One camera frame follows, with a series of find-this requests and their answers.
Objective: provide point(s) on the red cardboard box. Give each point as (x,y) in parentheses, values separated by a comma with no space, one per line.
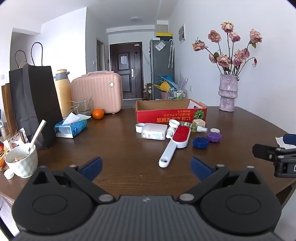
(166,114)

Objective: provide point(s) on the blue plastic stool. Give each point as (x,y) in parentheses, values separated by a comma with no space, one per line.
(166,77)

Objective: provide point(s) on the grey side door frame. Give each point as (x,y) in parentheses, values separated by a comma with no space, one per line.
(100,54)

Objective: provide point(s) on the clear glass cup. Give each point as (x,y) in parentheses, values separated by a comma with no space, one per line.
(85,107)

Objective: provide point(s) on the ceiling lamp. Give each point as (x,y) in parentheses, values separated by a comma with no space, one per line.
(136,19)

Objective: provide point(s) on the orange fruit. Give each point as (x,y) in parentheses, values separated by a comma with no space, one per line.
(98,114)

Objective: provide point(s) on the blue tissue pack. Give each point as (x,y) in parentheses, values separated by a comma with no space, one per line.
(74,128)

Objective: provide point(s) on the black paper bag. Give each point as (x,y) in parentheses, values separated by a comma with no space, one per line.
(34,104)

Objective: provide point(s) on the green spray bottle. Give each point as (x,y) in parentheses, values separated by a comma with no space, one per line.
(193,127)

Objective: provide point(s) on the small cream container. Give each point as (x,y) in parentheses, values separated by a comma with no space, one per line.
(198,122)

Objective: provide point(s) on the white lint brush red pad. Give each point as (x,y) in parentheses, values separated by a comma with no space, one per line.
(177,139)

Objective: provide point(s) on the white spoon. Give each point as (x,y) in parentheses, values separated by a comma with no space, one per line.
(37,134)

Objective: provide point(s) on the purple clothes hangers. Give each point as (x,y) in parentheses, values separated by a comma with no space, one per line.
(183,80)

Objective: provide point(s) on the dark brown entrance door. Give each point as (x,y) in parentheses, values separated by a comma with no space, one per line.
(126,71)

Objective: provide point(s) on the white crumpled tissue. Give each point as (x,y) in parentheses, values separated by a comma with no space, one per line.
(281,141)

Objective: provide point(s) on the small white ribbed cap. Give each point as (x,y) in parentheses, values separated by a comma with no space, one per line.
(9,175)

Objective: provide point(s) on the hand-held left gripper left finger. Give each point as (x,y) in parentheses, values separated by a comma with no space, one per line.
(92,166)

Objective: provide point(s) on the pink textured vase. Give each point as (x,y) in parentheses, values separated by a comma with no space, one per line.
(227,92)

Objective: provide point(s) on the dried pink roses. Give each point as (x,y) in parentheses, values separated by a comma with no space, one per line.
(223,59)

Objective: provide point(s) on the clear folded umbrella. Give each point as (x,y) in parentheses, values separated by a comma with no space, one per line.
(171,53)

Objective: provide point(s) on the yellow thermos jug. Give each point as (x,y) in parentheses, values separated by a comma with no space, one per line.
(63,92)

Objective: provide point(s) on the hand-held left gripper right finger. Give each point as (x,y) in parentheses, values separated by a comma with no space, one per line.
(201,168)

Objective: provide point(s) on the blue bottle cap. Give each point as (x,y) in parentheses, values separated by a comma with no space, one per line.
(201,142)

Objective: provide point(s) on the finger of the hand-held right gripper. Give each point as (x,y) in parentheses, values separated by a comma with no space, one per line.
(263,151)
(290,139)

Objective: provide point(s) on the yellow plastic stool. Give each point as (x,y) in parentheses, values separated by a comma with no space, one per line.
(161,86)

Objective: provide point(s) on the pink hard-shell suitcase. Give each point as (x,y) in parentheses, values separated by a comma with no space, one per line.
(97,92)

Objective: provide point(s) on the pink bucket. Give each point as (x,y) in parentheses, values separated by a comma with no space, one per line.
(165,95)

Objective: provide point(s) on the white bottle cap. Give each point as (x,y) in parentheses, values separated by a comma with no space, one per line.
(214,131)

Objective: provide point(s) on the small white bottle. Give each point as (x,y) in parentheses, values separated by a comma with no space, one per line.
(172,126)

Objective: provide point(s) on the white ceramic bowl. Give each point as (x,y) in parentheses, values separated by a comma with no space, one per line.
(23,164)

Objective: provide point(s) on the large white plastic bottle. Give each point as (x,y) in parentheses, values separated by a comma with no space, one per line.
(153,132)

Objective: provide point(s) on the orange snack packet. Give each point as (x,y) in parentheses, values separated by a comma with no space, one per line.
(3,157)

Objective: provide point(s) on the purple bottle cap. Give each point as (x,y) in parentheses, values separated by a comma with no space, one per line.
(214,137)

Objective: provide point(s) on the grey refrigerator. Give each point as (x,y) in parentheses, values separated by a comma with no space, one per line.
(160,67)

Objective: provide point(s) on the open cardboard carton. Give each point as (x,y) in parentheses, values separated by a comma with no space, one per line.
(148,91)

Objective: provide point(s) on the metal trolley rack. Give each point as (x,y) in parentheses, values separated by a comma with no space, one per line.
(178,93)

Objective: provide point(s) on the white wall panel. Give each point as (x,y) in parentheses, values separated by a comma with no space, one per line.
(181,33)

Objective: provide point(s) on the yellow box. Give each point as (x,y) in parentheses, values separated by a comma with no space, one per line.
(164,34)

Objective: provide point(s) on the brown paper bag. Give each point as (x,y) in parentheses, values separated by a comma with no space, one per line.
(8,109)

